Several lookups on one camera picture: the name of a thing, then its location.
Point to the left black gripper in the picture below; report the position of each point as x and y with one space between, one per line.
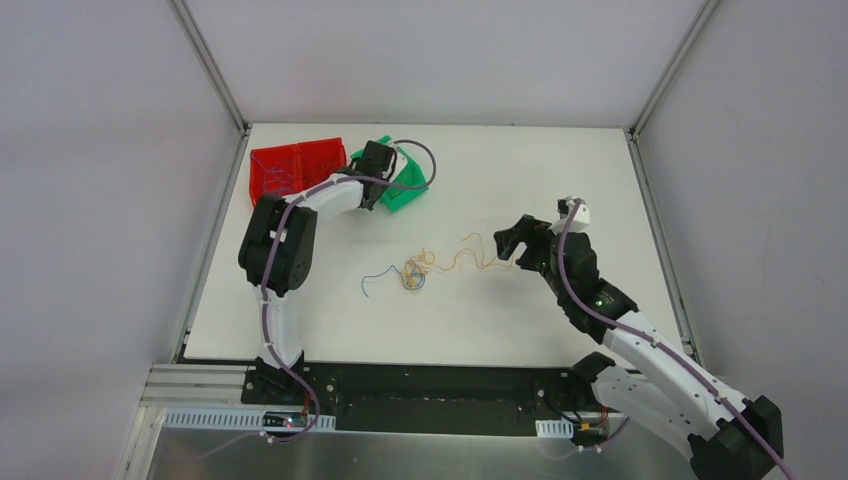
382 183

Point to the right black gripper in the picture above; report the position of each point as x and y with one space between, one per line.
532 241

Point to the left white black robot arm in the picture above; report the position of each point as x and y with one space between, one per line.
277 250

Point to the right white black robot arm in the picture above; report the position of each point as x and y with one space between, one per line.
720 431

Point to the green plastic bin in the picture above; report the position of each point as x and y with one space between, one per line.
409 181

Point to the red plastic bin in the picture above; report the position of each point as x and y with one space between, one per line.
288 169

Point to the right circuit board connector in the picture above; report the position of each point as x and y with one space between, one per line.
587 435

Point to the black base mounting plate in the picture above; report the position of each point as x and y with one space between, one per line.
423 399

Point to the left circuit board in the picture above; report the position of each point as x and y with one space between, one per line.
282 420

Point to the aluminium frame rail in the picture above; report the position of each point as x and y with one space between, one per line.
193 385

